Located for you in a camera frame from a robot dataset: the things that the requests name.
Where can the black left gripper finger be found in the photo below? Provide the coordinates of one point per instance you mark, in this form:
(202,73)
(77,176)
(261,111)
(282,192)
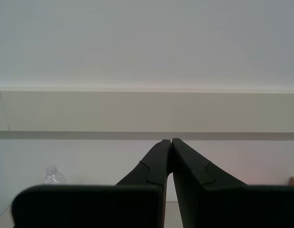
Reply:
(232,209)
(89,206)

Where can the clear plastic water bottle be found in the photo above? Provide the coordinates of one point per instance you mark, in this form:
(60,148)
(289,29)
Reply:
(55,178)

